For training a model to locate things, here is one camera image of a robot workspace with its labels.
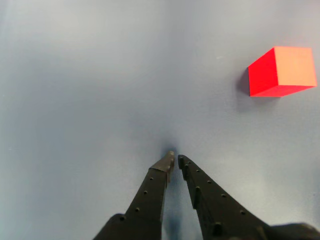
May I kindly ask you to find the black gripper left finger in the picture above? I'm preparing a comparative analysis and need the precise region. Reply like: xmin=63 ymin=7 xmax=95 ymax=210
xmin=92 ymin=150 xmax=176 ymax=240

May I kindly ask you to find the dark blue-grey mat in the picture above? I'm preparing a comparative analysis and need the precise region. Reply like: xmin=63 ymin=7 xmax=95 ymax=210
xmin=0 ymin=0 xmax=320 ymax=240

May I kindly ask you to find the red cube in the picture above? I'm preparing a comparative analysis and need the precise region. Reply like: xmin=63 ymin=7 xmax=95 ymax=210
xmin=247 ymin=46 xmax=318 ymax=98

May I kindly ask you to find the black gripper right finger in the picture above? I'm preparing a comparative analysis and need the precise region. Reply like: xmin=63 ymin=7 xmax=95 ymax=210
xmin=177 ymin=154 xmax=272 ymax=240

